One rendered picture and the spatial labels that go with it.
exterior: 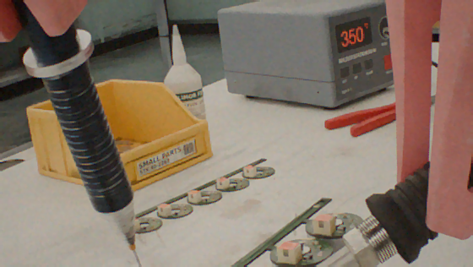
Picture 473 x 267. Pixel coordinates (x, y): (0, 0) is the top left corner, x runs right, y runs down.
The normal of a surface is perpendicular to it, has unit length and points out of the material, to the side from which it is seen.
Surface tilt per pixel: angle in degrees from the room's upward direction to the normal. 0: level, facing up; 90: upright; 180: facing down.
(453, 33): 83
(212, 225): 0
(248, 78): 90
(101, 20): 90
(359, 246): 37
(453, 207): 98
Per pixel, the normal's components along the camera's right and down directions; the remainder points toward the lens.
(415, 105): 0.19, 0.19
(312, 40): -0.75, 0.28
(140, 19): 0.79, 0.07
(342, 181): -0.13, -0.95
